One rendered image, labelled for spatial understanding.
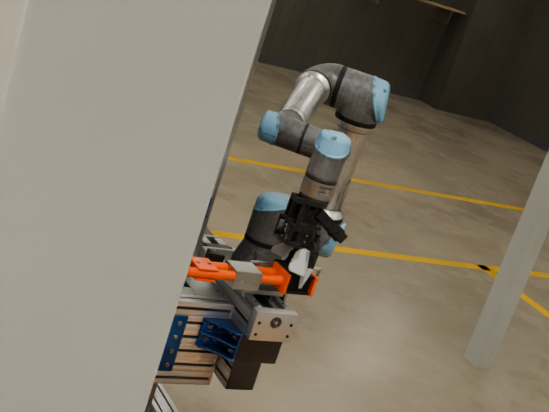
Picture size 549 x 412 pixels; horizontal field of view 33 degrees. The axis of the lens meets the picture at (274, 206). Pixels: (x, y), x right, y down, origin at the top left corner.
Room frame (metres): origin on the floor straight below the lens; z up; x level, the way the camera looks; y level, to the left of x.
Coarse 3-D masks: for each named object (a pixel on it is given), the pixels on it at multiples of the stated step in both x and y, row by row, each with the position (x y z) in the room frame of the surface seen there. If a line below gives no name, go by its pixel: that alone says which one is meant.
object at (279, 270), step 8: (280, 264) 2.06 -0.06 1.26; (288, 264) 2.08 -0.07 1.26; (280, 272) 2.03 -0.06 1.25; (288, 272) 2.02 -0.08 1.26; (288, 280) 2.01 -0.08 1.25; (296, 280) 2.03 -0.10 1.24; (312, 280) 2.06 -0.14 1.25; (280, 288) 2.02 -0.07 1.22; (288, 288) 2.03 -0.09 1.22; (296, 288) 2.04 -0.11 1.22; (304, 288) 2.05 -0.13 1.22; (312, 288) 2.05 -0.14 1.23
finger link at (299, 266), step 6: (300, 252) 2.03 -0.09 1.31; (306, 252) 2.03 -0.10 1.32; (300, 258) 2.02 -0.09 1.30; (306, 258) 2.03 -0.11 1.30; (294, 264) 2.01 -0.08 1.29; (300, 264) 2.02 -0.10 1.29; (306, 264) 2.02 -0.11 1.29; (294, 270) 2.01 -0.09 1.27; (300, 270) 2.02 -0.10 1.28; (306, 270) 2.02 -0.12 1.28; (306, 276) 2.02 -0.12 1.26; (300, 282) 2.03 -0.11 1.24; (300, 288) 2.02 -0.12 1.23
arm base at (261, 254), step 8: (248, 240) 2.54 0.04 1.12; (256, 240) 2.53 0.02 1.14; (240, 248) 2.56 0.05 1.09; (248, 248) 2.54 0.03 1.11; (256, 248) 2.53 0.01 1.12; (264, 248) 2.53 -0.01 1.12; (232, 256) 2.57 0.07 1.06; (240, 256) 2.54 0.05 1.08; (248, 256) 2.53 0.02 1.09; (256, 256) 2.52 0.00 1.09; (264, 256) 2.53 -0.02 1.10; (272, 256) 2.54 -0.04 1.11; (256, 264) 2.52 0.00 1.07
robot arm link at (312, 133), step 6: (312, 126) 2.16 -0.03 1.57; (306, 132) 2.14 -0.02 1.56; (312, 132) 2.14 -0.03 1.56; (318, 132) 2.14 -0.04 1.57; (342, 132) 2.20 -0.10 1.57; (306, 138) 2.13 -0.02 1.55; (312, 138) 2.13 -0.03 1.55; (306, 144) 2.13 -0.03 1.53; (312, 144) 2.13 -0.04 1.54; (300, 150) 2.14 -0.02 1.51; (306, 150) 2.13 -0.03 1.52; (312, 150) 2.13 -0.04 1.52; (306, 156) 2.15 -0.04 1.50; (348, 156) 2.16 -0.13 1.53
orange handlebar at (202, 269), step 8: (192, 264) 1.93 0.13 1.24; (200, 264) 1.92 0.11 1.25; (208, 264) 1.93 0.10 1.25; (216, 264) 1.97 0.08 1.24; (224, 264) 1.98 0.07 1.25; (192, 272) 1.89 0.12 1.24; (200, 272) 1.90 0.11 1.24; (208, 272) 1.91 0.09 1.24; (216, 272) 1.92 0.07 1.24; (224, 272) 1.93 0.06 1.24; (232, 272) 1.95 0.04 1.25; (264, 272) 2.03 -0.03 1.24; (272, 272) 2.05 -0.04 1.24; (200, 280) 1.90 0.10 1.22; (208, 280) 1.91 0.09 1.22; (264, 280) 1.99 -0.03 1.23; (272, 280) 2.00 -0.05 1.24; (280, 280) 2.01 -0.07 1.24
